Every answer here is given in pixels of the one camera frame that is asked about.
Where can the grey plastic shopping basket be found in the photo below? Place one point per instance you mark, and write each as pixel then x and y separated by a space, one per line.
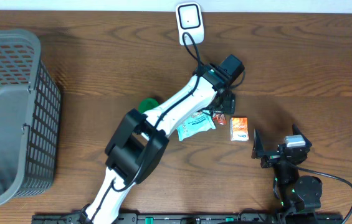
pixel 30 106

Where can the green lid white jar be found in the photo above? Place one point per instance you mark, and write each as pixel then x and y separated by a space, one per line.
pixel 147 104

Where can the red Top chocolate bar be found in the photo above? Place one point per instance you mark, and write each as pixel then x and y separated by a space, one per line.
pixel 219 118

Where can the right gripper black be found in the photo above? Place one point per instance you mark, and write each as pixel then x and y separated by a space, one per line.
pixel 258 152

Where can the black mounting rail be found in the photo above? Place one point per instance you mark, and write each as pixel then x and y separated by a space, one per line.
pixel 249 217

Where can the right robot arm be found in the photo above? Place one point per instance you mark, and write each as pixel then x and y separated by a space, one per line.
pixel 299 195

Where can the orange snack packet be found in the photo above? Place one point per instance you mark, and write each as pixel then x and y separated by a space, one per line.
pixel 239 129

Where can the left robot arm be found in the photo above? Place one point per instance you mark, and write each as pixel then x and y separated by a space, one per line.
pixel 140 140

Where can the teal wet wipes pack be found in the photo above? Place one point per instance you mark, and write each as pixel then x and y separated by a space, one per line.
pixel 198 122

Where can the white barcode scanner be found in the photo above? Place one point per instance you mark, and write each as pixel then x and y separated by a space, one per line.
pixel 189 19

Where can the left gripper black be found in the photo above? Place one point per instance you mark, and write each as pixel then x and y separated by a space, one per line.
pixel 229 104

